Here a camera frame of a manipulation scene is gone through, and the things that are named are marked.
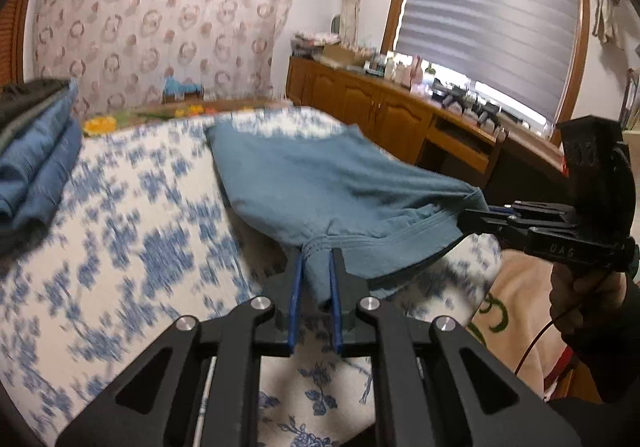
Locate teal blue shorts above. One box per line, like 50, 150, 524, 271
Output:
206, 120, 488, 304

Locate person right hand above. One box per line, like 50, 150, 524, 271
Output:
549, 264, 628, 335

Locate colourful flower bed blanket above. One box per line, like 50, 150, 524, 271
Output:
67, 118, 568, 402

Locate wooden sideboard cabinet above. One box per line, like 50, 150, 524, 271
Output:
285, 57, 565, 187

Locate blue floral white blanket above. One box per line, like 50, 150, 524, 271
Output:
1, 108, 501, 446

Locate pink bottle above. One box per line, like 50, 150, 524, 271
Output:
409, 56, 423, 87

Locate grey zebra window blind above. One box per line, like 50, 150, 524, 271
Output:
394, 0, 578, 122

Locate cardboard box on sideboard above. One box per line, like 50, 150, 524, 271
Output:
319, 44, 370, 68

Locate folded blue jeans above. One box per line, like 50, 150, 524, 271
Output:
1, 83, 82, 233

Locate stack of folded papers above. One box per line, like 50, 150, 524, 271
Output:
291, 32, 341, 58

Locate cardboard box with blue item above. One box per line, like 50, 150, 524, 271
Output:
162, 74, 204, 103

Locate folded black grey pants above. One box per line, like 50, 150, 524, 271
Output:
1, 78, 70, 151

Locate pink circle pattern curtain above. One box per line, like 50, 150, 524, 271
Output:
32, 0, 292, 116

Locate brown louvered wardrobe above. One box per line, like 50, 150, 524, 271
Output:
0, 0, 29, 85

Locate black cable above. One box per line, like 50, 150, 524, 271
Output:
514, 301, 576, 376

